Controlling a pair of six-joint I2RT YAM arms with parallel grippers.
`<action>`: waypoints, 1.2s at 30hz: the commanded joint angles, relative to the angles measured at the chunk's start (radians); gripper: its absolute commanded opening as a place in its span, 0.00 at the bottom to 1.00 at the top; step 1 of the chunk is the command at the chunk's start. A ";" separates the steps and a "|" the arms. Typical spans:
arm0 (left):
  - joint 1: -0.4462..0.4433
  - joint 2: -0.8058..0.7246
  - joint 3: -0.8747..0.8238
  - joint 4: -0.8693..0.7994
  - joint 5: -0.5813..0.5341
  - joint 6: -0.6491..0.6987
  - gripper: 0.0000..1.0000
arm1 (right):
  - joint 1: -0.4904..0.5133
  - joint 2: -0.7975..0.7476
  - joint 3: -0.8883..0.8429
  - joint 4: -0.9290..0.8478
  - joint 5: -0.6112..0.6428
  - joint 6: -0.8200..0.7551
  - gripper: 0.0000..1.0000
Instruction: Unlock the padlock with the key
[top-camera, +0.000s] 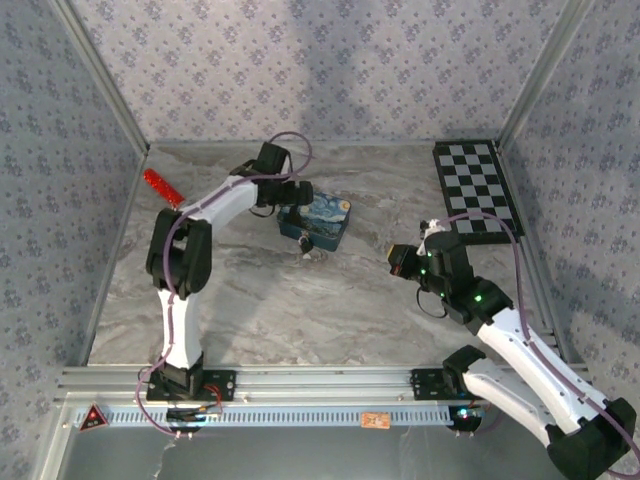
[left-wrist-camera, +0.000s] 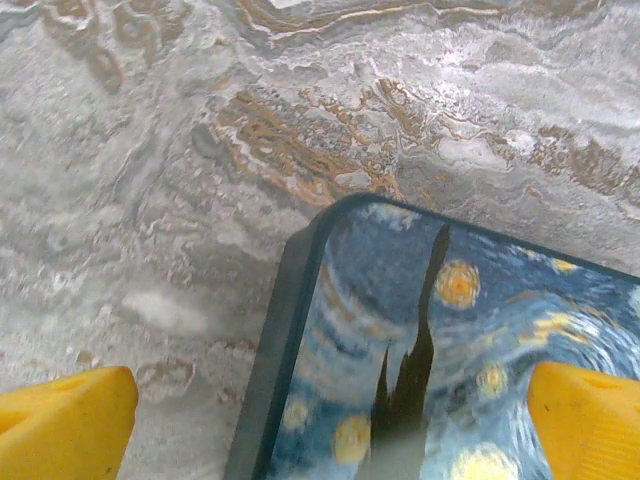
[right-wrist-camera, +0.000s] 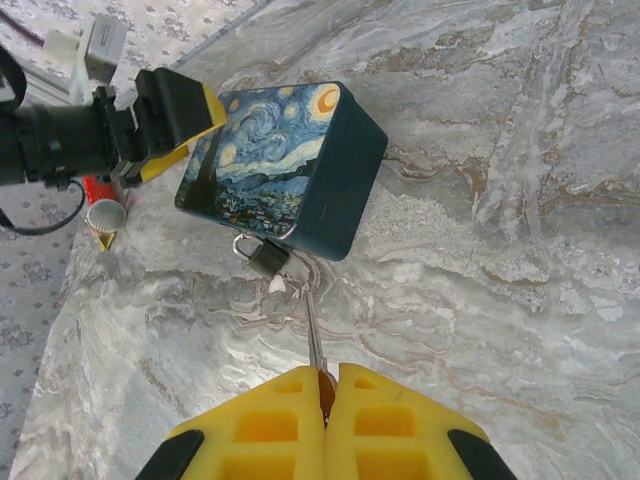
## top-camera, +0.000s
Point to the red triangle warning sticker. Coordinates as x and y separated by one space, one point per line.
92 419

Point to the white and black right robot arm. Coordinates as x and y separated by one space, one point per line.
525 360

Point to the aluminium side rail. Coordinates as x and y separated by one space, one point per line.
115 250
537 260

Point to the black left connector board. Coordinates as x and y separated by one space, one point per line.
192 419

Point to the aluminium frame post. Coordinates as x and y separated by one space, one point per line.
545 75
100 75

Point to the black and grey checkerboard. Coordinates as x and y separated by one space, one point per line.
475 190

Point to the starry night print tin box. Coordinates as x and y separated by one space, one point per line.
325 215

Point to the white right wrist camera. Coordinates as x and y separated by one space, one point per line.
434 226

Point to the aluminium front rail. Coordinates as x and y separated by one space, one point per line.
325 382

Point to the orange tag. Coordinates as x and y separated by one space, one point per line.
375 420

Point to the red glitter tube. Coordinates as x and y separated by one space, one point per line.
162 186

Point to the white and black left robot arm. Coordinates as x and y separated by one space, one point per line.
175 250

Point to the round black LED board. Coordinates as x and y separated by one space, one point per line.
465 419

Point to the small black padlock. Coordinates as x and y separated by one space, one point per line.
304 244

